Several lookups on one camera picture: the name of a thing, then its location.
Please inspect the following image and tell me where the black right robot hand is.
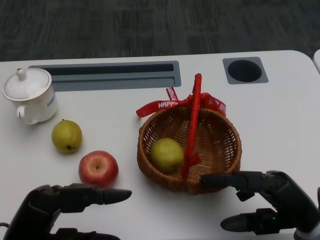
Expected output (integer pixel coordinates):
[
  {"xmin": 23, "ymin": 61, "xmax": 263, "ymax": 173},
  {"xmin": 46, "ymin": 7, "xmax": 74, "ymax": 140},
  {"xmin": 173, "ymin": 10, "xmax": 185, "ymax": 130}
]
[{"xmin": 201, "ymin": 170, "xmax": 320, "ymax": 237}]

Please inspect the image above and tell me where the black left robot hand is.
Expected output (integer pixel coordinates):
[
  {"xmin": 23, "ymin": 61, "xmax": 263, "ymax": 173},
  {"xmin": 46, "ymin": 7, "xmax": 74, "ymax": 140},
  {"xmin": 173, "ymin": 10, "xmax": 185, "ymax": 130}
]
[{"xmin": 0, "ymin": 183, "xmax": 133, "ymax": 240}]

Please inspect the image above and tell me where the red apple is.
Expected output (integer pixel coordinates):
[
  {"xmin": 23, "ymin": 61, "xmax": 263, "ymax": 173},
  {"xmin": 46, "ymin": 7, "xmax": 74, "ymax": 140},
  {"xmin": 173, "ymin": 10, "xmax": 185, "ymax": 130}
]
[{"xmin": 78, "ymin": 150, "xmax": 119, "ymax": 189}]

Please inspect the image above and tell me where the wicker basket with red handle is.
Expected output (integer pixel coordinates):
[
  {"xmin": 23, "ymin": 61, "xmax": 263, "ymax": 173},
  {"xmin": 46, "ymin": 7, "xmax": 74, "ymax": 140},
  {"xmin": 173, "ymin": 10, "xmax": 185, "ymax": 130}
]
[{"xmin": 136, "ymin": 73, "xmax": 243, "ymax": 195}]

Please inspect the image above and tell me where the green pear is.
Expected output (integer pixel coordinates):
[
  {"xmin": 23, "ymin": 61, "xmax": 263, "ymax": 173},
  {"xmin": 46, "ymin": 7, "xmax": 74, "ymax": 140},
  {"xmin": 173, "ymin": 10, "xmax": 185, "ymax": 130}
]
[
  {"xmin": 150, "ymin": 137, "xmax": 185, "ymax": 173},
  {"xmin": 51, "ymin": 119, "xmax": 83, "ymax": 154}
]

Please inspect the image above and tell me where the white ceramic cup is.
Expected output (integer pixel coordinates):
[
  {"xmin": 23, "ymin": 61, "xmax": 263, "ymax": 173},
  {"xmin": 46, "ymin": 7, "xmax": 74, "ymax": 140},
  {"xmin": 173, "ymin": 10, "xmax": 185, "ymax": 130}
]
[{"xmin": 15, "ymin": 82, "xmax": 59, "ymax": 125}]

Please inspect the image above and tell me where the grey table cup holder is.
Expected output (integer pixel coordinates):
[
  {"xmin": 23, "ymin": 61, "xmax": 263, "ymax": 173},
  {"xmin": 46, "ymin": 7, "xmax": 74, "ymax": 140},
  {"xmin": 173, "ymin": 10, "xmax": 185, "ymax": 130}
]
[{"xmin": 222, "ymin": 56, "xmax": 269, "ymax": 85}]

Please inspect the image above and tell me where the white neighbouring table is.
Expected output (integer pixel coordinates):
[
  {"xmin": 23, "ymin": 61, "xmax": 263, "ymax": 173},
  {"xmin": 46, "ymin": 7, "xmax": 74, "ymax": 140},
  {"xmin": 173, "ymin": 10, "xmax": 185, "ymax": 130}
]
[{"xmin": 312, "ymin": 49, "xmax": 320, "ymax": 75}]

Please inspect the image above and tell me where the long grey table slot tray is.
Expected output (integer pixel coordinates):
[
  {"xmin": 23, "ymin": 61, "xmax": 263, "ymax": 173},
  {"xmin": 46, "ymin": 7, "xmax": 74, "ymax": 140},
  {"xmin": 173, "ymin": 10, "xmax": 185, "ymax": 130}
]
[{"xmin": 27, "ymin": 60, "xmax": 181, "ymax": 92}]

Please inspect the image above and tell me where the red happy birthday ribbon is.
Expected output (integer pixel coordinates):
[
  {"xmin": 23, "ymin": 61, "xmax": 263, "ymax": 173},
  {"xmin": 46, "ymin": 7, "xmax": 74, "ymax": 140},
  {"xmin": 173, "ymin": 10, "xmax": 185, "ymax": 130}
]
[{"xmin": 135, "ymin": 86, "xmax": 227, "ymax": 118}]

